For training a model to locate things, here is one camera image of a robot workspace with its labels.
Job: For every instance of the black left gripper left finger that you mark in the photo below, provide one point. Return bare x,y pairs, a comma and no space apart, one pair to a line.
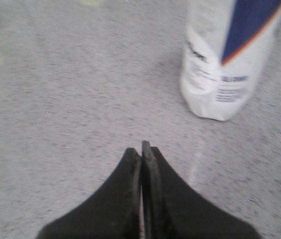
111,212

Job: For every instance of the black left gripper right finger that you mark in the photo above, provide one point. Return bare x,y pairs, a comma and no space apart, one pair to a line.
173,210

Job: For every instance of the white blue tennis ball can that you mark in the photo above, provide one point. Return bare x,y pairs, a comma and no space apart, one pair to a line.
227,45

